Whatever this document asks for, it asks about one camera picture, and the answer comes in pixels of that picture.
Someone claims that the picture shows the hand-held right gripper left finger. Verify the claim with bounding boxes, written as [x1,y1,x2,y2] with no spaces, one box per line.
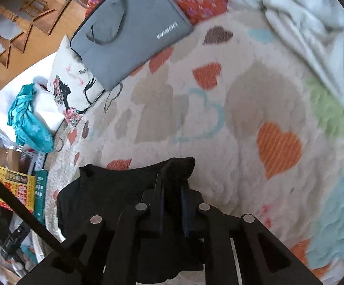
[20,173,166,285]

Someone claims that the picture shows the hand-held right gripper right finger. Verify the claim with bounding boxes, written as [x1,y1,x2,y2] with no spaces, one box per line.
[179,186,324,285]

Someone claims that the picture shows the black pants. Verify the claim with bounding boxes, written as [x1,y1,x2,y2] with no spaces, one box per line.
[56,157,206,284]

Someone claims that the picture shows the heart patterned fleece blanket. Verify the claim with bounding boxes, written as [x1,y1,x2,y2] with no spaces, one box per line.
[31,9,344,285]

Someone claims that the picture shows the green printed box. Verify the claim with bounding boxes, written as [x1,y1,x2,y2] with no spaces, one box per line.
[33,169,49,225]

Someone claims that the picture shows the white printed pillow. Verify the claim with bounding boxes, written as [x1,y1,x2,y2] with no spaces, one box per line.
[46,34,105,127]

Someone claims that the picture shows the white folded cloth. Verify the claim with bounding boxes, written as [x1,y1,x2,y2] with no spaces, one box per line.
[32,83,64,133]

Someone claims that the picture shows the yellow red printed box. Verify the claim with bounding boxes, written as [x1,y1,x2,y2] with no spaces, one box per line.
[0,164,37,212]

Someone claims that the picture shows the teal cloth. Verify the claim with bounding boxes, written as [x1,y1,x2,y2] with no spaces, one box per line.
[8,84,55,154]

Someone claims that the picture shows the grey laptop bag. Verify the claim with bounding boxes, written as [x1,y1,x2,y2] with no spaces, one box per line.
[70,0,194,91]

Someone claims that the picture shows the white crumpled quilt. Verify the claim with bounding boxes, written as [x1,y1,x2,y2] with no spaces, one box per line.
[218,0,344,116]

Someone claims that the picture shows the black strap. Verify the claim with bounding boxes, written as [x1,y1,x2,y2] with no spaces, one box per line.
[0,166,87,274]

